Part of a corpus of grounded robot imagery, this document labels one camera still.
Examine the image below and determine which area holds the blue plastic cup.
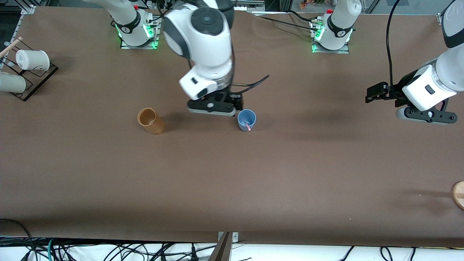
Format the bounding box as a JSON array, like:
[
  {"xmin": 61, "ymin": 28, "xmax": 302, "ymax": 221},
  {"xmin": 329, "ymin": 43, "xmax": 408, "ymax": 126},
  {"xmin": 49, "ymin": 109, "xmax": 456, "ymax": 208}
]
[{"xmin": 237, "ymin": 109, "xmax": 257, "ymax": 132}]

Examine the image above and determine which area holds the brown wooden cup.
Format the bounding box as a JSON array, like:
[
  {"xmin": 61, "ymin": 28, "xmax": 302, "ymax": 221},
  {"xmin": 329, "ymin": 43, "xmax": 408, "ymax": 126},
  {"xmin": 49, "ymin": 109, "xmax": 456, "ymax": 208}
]
[{"xmin": 137, "ymin": 107, "xmax": 166, "ymax": 136}]

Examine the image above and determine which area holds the white cup with print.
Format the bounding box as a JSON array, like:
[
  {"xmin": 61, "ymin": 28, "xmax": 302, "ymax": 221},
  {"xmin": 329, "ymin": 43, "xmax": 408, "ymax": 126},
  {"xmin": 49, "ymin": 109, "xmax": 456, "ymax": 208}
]
[{"xmin": 15, "ymin": 49, "xmax": 51, "ymax": 72}]

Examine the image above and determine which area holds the plain white cup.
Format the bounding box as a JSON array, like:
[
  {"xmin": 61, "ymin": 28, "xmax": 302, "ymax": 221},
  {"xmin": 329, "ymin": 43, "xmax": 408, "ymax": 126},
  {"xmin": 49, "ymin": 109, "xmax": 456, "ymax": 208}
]
[{"xmin": 0, "ymin": 71, "xmax": 27, "ymax": 94}]

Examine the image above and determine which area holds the grey box behind table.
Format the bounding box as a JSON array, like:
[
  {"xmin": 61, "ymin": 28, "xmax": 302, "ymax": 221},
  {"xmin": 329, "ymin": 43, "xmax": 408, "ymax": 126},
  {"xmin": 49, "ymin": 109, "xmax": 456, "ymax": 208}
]
[{"xmin": 234, "ymin": 0, "xmax": 266, "ymax": 12}]

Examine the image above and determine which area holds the round wooden disc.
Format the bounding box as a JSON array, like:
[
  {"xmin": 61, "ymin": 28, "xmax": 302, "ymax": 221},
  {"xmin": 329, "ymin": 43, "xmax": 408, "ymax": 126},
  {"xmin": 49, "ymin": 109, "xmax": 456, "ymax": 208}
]
[{"xmin": 451, "ymin": 181, "xmax": 464, "ymax": 211}]

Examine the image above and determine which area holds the wooden rack stick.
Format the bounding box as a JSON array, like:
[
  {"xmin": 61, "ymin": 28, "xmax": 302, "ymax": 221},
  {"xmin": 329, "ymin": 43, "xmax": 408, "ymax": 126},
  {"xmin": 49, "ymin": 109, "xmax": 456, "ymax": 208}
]
[{"xmin": 0, "ymin": 36, "xmax": 24, "ymax": 59}]

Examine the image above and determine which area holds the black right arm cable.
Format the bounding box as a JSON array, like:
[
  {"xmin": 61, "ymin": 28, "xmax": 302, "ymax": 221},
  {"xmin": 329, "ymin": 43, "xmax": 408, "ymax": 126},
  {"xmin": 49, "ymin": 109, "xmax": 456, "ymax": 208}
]
[{"xmin": 231, "ymin": 75, "xmax": 271, "ymax": 94}]

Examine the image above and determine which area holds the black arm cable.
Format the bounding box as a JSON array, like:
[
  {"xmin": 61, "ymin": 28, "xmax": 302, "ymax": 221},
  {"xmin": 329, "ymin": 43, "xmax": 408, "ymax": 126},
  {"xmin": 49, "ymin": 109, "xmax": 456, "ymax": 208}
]
[
  {"xmin": 385, "ymin": 0, "xmax": 403, "ymax": 89},
  {"xmin": 231, "ymin": 75, "xmax": 271, "ymax": 94}
]

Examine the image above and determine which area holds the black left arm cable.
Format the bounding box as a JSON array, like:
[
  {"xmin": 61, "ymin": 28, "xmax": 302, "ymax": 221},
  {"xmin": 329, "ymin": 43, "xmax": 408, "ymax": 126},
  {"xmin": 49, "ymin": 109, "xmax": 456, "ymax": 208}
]
[{"xmin": 385, "ymin": 0, "xmax": 403, "ymax": 89}]

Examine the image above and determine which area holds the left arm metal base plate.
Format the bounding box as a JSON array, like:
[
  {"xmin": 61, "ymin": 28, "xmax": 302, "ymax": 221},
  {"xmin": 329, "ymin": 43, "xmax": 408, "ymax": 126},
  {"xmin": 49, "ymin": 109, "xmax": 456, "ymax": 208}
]
[{"xmin": 310, "ymin": 17, "xmax": 351, "ymax": 54}]

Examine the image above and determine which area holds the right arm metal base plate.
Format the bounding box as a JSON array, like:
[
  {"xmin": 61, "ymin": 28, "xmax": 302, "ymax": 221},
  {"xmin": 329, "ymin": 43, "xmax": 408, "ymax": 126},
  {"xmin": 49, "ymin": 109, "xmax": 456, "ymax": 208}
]
[{"xmin": 119, "ymin": 15, "xmax": 161, "ymax": 50}]

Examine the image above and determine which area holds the long black base cable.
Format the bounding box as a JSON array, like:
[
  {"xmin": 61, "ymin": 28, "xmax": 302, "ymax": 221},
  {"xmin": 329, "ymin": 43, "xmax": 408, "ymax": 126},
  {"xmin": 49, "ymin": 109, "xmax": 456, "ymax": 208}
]
[{"xmin": 257, "ymin": 15, "xmax": 320, "ymax": 33}]

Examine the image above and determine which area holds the short black base cable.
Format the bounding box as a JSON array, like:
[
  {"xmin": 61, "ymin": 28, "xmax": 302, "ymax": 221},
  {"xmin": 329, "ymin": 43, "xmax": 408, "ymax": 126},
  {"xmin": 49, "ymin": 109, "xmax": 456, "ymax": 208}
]
[{"xmin": 288, "ymin": 10, "xmax": 316, "ymax": 23}]

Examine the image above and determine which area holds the grey metal table bracket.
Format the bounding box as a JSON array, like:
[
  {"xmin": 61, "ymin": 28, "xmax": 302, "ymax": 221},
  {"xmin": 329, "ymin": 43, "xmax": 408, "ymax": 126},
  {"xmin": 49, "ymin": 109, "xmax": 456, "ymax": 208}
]
[{"xmin": 208, "ymin": 231, "xmax": 240, "ymax": 261}]

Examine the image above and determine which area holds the black looped floor cable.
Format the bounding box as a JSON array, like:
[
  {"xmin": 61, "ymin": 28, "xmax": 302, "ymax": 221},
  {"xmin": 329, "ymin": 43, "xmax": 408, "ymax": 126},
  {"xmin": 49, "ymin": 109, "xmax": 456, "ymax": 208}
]
[{"xmin": 0, "ymin": 218, "xmax": 37, "ymax": 261}]

